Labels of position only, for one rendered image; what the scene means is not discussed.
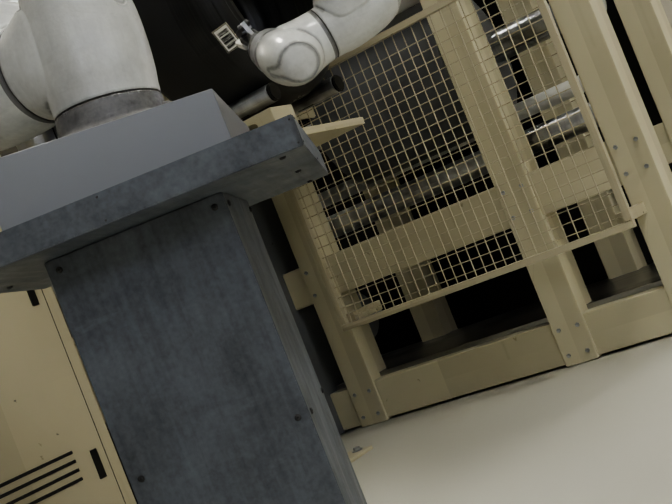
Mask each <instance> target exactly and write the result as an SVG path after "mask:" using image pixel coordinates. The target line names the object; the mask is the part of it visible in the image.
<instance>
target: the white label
mask: <svg viewBox="0 0 672 504"><path fill-rule="evenodd" d="M212 34H213V35H214V36H215V37H216V39H217V40H218V41H219V42H220V44H221V45H222V46H223V47H224V49H225V50H226V51H227V52H228V53H230V52H231V51H233V50H234V49H235V48H237V47H238V46H237V45H236V44H235V42H236V41H237V40H238V39H239V38H238V37H237V36H236V34H235V33H234V32H233V30H232V29H231V28H230V27H229V25H228V24H227V23H226V22H225V23H224V24H223V25H221V26H220V27H218V28H217V29H216V30H214V31H213V32H212Z"/></svg>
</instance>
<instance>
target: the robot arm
mask: <svg viewBox="0 0 672 504"><path fill-rule="evenodd" d="M400 3H401V0H313V8H312V9H311V10H309V11H308V12H306V13H304V14H302V15H301V16H299V17H297V18H295V19H293V20H291V21H289V22H287V23H285V24H282V25H280V26H278V27H277V28H267V29H264V30H262V31H259V32H258V31H257V30H255V29H253V30H251V28H252V26H251V24H250V22H249V20H247V19H245V20H244V21H243V22H242V23H241V24H240V25H238V26H237V28H238V31H237V32H236V36H237V37H238V38H239V39H238V40H237V41H236V42H235V44H236V45H237V46H238V48H241V49H243V50H248V51H246V52H245V53H246V54H247V56H248V57H250V59H251V61H252V62H253V63H254V64H255V65H256V66H257V67H258V69H259V71H261V72H263V73H264V74H265V75H266V76H267V77H268V78H269V79H270V80H272V81H274V82H276V83H278V84H281V85H285V86H301V85H304V84H306V83H308V82H310V81H312V80H313V79H314V78H315V77H316V76H317V75H318V74H319V73H320V72H321V71H322V69H323V68H325V67H326V66H327V65H328V64H329V63H331V62H332V61H333V60H335V59H336V58H338V57H340V56H342V55H343V54H345V53H348V52H350V51H353V50H354V49H356V48H358V47H360V46H361V45H363V44H364V43H366V42H367V41H369V40H370V39H372V38H373V37H374V36H376V35H377V34H378V33H379V32H381V31H382V30H383V29H384V28H385V27H386V26H387V25H388V24H389V23H390V22H391V21H392V20H393V19H394V17H395V16H396V14H397V13H398V10H399V6H400ZM247 33H248V34H247ZM169 102H170V101H169V100H168V101H164V98H163V96H162V93H161V89H160V85H159V82H158V76H157V71H156V66H155V63H154V59H153V55H152V51H151V48H150V45H149V41H148V38H147V35H146V32H145V30H144V27H143V24H142V21H141V19H140V16H139V14H138V11H137V9H136V6H135V4H134V2H133V1H132V0H0V151H3V150H6V149H9V148H12V147H15V146H17V145H19V144H22V143H24V142H26V141H28V140H30V139H32V138H34V137H36V136H38V135H40V134H42V133H44V132H46V131H47V130H49V129H51V128H52V127H54V126H55V125H56V130H57V135H58V138H61V137H64V136H67V135H70V134H73V133H76V132H79V131H82V130H85V129H89V128H92V127H95V126H98V125H101V124H104V123H107V122H110V121H113V120H116V119H119V118H122V117H125V116H129V115H132V114H135V113H138V112H141V111H144V110H147V109H150V108H153V107H156V106H159V105H162V104H165V103H169Z"/></svg>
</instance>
